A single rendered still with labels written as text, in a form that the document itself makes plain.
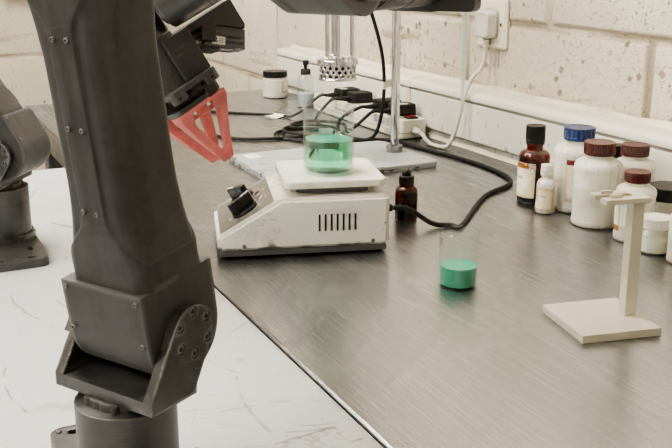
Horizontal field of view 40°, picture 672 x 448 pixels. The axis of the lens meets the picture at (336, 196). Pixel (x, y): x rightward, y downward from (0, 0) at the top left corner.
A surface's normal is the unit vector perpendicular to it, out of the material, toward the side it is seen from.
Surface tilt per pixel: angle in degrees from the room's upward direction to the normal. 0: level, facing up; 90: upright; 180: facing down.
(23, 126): 60
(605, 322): 0
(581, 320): 0
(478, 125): 90
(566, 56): 90
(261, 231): 90
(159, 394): 90
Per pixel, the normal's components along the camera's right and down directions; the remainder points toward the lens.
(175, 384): 0.84, 0.14
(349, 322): 0.00, -0.97
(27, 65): 0.44, 0.22
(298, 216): 0.16, 0.25
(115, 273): -0.54, 0.34
